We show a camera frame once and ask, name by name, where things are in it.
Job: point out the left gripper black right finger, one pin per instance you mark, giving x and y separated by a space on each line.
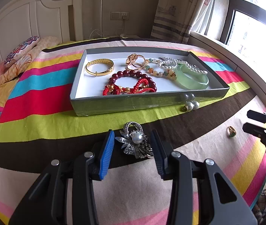
161 152

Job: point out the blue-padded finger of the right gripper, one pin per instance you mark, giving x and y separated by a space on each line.
255 130

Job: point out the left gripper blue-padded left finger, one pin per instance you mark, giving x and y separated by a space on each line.
105 154

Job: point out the gold ring green stone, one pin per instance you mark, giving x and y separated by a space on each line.
231 132

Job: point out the silver pearl flower brooch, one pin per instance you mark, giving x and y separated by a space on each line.
134 141

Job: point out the gold double pearl earring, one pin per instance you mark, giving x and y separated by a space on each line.
190 106

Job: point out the gold wire flower bangle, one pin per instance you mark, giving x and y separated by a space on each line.
136 62

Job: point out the engraved gold bangle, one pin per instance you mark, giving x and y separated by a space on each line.
100 67

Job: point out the green jade bangle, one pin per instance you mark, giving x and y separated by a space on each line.
191 78

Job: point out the colourful striped bed cover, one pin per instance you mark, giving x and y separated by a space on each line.
38 123

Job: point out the grey shallow cardboard tray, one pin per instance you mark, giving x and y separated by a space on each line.
154 86

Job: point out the white bedside table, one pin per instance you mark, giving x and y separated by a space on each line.
115 36

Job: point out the cream patterned pillow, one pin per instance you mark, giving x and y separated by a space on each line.
21 65

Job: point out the embroidered floral cushion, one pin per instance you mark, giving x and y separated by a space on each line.
20 51

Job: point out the beige printed curtain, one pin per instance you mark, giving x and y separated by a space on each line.
174 19

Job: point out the white wooden headboard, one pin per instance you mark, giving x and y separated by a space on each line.
21 19

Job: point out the wall power socket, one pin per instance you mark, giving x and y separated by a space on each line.
119 15

